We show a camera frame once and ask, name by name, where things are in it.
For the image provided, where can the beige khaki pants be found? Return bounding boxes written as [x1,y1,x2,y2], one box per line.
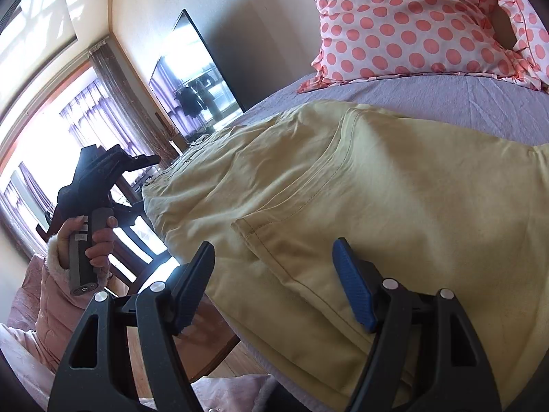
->
[143,101,548,411]

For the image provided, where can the person's left hand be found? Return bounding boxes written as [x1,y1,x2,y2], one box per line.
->
[57,216,118,273]

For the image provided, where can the wooden chair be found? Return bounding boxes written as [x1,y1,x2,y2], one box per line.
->
[107,171,241,400]

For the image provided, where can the brown window curtain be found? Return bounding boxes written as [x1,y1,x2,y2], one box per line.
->
[89,38,179,168]

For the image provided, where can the pink fleece jacket sleeve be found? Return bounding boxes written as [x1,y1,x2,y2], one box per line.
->
[1,236,97,373]

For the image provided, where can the black flat screen television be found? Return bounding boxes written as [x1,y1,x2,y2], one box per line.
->
[149,10,243,143]

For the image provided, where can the lavender bed sheet mattress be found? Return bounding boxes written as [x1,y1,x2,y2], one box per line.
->
[233,75,549,146]

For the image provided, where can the pink polka dot pillow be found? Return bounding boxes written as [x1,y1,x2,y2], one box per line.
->
[299,0,548,92]

